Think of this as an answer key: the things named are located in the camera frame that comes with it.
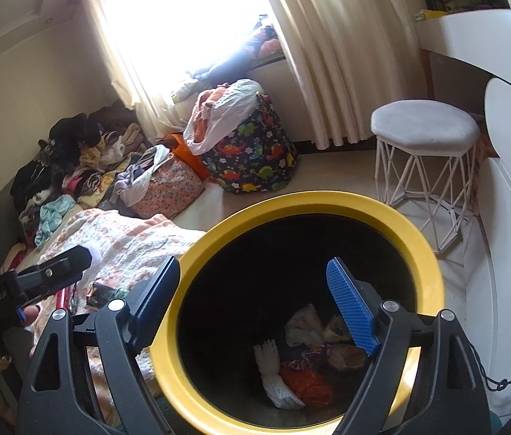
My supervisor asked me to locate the orange towel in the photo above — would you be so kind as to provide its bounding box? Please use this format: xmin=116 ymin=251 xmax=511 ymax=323
xmin=191 ymin=83 xmax=230 ymax=142

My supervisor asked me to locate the small red wrapper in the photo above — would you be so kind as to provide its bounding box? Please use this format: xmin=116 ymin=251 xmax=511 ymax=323
xmin=57 ymin=286 xmax=81 ymax=317

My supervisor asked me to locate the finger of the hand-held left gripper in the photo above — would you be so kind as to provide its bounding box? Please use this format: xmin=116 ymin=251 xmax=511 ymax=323
xmin=13 ymin=245 xmax=93 ymax=306

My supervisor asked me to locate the window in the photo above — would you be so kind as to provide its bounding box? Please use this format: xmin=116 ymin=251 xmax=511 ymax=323
xmin=100 ymin=0 xmax=283 ymax=83

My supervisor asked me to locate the cream curtain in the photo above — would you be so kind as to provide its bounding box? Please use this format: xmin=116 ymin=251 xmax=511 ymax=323
xmin=251 ymin=0 xmax=424 ymax=150
xmin=78 ymin=0 xmax=184 ymax=133

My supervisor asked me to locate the orange patterned quilt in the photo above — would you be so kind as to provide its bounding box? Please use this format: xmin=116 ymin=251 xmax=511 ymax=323
xmin=255 ymin=24 xmax=284 ymax=58

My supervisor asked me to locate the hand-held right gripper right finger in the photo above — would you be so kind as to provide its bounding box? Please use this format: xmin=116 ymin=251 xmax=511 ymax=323
xmin=326 ymin=257 xmax=491 ymax=435

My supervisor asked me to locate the dinosaur print laundry basket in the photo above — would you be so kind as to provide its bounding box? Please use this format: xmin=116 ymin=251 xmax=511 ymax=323
xmin=200 ymin=92 xmax=298 ymax=194

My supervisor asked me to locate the pink floral bag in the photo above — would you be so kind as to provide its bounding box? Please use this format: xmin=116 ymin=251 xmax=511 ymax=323
xmin=131 ymin=154 xmax=206 ymax=219

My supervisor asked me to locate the black cable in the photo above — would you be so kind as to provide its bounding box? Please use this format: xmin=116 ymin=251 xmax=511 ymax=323
xmin=461 ymin=330 xmax=511 ymax=393

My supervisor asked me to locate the teal rug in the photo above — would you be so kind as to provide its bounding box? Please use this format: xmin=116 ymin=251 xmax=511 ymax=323
xmin=486 ymin=410 xmax=506 ymax=435

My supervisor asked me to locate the orange and white blanket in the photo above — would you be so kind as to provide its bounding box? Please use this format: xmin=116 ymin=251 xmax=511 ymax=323
xmin=29 ymin=208 xmax=207 ymax=435

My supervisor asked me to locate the yellow rim black trash bin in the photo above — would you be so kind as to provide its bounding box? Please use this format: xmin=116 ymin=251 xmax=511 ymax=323
xmin=152 ymin=191 xmax=446 ymax=435

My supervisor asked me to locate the light blue cloth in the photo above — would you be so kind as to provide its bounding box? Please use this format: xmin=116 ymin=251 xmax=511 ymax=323
xmin=35 ymin=195 xmax=76 ymax=246

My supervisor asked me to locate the white wire stool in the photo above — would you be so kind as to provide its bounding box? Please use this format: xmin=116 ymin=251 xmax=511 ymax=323
xmin=370 ymin=99 xmax=483 ymax=256

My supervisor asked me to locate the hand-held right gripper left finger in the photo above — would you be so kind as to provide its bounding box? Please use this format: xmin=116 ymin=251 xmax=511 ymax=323
xmin=17 ymin=255 xmax=181 ymax=435

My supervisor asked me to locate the white bag with red print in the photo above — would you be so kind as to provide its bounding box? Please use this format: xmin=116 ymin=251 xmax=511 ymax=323
xmin=285 ymin=304 xmax=328 ymax=348

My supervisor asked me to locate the orange plastic bag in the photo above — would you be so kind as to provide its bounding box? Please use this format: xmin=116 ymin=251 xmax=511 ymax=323
xmin=279 ymin=362 xmax=334 ymax=407

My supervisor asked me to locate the white rounded cabinet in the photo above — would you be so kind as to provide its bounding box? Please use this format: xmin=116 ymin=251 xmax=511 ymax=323
xmin=462 ymin=77 xmax=511 ymax=418

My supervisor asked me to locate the green snack packet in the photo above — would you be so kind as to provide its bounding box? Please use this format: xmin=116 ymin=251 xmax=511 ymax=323
xmin=90 ymin=282 xmax=129 ymax=307

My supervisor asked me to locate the pile of clothes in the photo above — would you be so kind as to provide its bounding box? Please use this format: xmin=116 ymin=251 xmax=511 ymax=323
xmin=10 ymin=106 xmax=148 ymax=236

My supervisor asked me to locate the dark blue jacket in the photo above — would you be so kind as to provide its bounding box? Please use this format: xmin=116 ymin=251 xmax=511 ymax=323
xmin=191 ymin=32 xmax=266 ymax=83

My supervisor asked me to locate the person's left hand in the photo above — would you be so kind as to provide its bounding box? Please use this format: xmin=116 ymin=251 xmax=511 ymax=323
xmin=0 ymin=304 xmax=41 ymax=413

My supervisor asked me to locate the tan wrapper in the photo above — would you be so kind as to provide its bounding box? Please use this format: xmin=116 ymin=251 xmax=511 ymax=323
xmin=325 ymin=312 xmax=369 ymax=373

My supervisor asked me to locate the white vanity desk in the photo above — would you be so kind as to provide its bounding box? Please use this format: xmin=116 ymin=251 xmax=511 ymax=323
xmin=415 ymin=8 xmax=511 ymax=106

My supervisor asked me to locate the lavender cloth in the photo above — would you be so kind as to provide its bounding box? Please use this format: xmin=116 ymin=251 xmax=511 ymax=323
xmin=110 ymin=145 xmax=175 ymax=207

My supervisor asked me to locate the large white laundry bag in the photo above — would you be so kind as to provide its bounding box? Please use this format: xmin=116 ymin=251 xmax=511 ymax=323
xmin=183 ymin=79 xmax=265 ymax=156

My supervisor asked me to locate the purple snack wrapper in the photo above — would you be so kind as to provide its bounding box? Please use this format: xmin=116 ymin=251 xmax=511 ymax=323
xmin=282 ymin=343 xmax=334 ymax=369

